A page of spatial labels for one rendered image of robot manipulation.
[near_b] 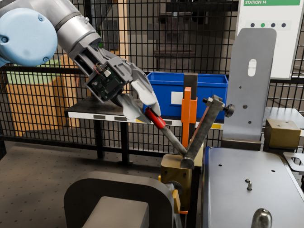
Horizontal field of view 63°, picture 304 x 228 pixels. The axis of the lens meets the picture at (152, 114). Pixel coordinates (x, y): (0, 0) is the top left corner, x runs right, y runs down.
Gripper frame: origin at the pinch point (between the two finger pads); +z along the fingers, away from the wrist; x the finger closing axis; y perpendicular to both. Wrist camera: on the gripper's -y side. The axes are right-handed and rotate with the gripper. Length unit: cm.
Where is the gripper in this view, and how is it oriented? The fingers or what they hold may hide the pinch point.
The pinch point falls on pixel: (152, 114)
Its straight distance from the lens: 54.7
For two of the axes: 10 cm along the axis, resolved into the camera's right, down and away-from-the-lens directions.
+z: 6.6, 7.4, 1.2
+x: 7.2, -5.8, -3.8
